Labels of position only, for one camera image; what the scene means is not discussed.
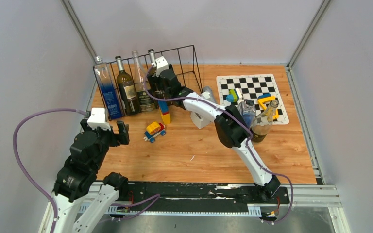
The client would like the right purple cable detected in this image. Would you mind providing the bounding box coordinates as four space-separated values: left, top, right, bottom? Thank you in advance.
143 64 295 225

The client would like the purple cable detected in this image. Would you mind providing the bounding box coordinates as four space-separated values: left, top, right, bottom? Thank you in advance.
12 108 92 233
143 64 295 225

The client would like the black wire wine rack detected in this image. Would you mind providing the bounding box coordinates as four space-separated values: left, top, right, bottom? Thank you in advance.
93 45 203 116

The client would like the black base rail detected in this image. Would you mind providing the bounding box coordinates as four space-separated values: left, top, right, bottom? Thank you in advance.
48 180 341 219

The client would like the blue red yellow block tower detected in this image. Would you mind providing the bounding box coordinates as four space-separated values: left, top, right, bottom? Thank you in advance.
158 100 171 125

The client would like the dark green wine bottle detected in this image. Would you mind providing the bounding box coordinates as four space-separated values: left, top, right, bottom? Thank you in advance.
115 56 140 116

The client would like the white metronome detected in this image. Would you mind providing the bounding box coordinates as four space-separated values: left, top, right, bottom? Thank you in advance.
190 112 214 129

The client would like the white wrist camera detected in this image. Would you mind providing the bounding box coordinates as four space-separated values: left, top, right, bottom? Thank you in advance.
87 108 111 131
155 56 169 77

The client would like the blue green white block cluster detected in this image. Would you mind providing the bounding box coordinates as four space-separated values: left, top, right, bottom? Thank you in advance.
225 88 243 103

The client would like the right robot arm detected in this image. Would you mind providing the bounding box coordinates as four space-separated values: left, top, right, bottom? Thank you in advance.
145 65 281 203

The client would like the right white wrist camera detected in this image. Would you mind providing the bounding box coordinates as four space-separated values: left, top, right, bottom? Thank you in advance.
155 56 169 77

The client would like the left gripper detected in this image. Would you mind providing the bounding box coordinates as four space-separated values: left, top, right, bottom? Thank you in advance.
82 118 130 169

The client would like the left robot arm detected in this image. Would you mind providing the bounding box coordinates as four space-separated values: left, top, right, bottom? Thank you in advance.
47 119 130 233

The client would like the yellow blue toy car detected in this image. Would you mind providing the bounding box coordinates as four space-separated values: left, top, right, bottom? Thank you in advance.
143 121 166 143

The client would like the checkered chess mat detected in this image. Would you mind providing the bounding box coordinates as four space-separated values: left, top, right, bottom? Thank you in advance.
216 74 289 125

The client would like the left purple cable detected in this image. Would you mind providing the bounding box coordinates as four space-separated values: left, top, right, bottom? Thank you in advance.
12 108 92 233

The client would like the clear bottle dark label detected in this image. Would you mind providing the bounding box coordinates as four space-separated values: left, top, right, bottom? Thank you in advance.
250 100 279 143

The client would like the green wine bottle cream label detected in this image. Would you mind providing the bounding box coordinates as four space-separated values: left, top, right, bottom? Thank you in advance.
148 49 157 76

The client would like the yellow blue block frame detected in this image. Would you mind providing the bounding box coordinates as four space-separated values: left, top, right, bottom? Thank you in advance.
257 93 279 120

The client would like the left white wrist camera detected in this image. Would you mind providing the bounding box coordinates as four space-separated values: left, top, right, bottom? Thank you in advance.
87 108 111 131

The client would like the blue square bottle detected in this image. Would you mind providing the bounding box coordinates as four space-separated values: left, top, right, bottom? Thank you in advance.
237 99 256 129
93 56 124 120

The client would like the clear champagne bottle black label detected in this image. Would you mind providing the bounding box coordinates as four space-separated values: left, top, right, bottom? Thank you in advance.
132 50 156 112

